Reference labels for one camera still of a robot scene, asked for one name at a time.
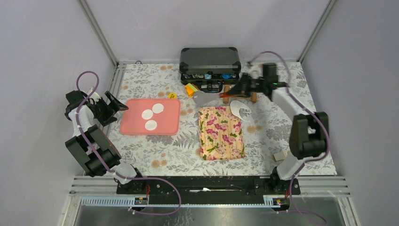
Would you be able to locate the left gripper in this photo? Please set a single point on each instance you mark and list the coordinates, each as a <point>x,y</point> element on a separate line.
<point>111,109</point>

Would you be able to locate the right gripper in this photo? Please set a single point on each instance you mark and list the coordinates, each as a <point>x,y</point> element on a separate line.
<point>241,88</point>

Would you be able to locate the wooden double-ended rolling pin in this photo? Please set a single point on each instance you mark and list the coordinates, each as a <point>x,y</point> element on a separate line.
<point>226,99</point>

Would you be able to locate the floral yellow tray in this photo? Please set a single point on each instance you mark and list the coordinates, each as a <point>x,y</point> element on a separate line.
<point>220,134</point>

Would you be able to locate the white dough ball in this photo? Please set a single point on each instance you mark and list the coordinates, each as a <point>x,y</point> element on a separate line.
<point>158,108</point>

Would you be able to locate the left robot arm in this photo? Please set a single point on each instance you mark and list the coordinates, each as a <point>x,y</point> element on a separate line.
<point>89,145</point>

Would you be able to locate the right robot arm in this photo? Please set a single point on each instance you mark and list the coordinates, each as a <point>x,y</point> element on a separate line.
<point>309,139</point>

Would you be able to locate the white dough wrapper upper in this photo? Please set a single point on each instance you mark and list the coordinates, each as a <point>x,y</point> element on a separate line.
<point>147,114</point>

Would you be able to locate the white dough wrapper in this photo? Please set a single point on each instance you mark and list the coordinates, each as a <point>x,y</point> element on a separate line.
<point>147,114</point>
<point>150,125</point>

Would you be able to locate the white dough wrapper lower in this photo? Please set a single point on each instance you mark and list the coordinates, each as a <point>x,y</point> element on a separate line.
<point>150,125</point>

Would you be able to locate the blue small blind button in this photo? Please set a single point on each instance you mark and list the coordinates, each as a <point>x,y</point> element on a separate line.
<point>226,75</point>

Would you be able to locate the pink plastic tray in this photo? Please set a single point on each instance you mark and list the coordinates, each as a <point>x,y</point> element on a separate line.
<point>168,121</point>

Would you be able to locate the black poker chip case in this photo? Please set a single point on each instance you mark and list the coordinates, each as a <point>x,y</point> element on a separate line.
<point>203,67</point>

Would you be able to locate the orange green sticky notes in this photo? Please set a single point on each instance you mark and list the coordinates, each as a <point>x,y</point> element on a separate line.
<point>190,89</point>

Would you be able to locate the white green eraser block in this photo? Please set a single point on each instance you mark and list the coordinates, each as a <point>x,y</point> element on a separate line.
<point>280,156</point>

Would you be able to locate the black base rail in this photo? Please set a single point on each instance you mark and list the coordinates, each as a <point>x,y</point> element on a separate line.
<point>210,189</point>

